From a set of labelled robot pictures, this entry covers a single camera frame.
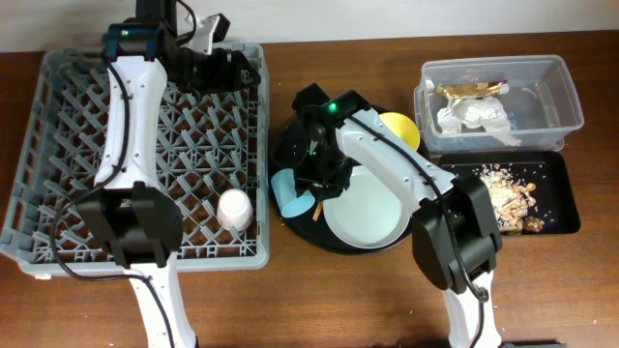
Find grey plate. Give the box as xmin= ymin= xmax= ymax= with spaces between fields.
xmin=323 ymin=165 xmax=409 ymax=249

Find gold snack wrapper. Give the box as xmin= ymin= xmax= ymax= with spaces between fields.
xmin=434 ymin=80 xmax=510 ymax=99

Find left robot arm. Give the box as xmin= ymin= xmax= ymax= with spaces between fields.
xmin=75 ymin=1 xmax=261 ymax=347

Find clear plastic bin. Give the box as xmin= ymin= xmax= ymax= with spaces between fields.
xmin=414 ymin=55 xmax=584 ymax=156

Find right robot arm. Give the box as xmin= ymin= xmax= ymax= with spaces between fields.
xmin=292 ymin=84 xmax=502 ymax=347

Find round black tray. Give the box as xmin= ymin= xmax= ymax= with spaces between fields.
xmin=269 ymin=105 xmax=430 ymax=255

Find wooden chopstick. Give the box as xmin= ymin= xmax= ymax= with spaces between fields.
xmin=312 ymin=202 xmax=323 ymax=221

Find yellow bowl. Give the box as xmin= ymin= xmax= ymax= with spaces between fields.
xmin=379 ymin=112 xmax=421 ymax=151

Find grey dishwasher rack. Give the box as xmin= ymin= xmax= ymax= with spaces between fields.
xmin=1 ymin=49 xmax=270 ymax=278

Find black rectangular tray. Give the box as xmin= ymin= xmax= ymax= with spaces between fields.
xmin=438 ymin=151 xmax=580 ymax=235

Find white napkin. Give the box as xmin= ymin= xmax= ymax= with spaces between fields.
xmin=437 ymin=97 xmax=522 ymax=147

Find light blue cup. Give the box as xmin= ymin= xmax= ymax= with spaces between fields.
xmin=271 ymin=168 xmax=315 ymax=218

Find pink cup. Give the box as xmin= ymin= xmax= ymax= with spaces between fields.
xmin=217 ymin=188 xmax=253 ymax=231

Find food scraps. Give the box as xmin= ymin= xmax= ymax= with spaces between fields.
xmin=473 ymin=164 xmax=545 ymax=236

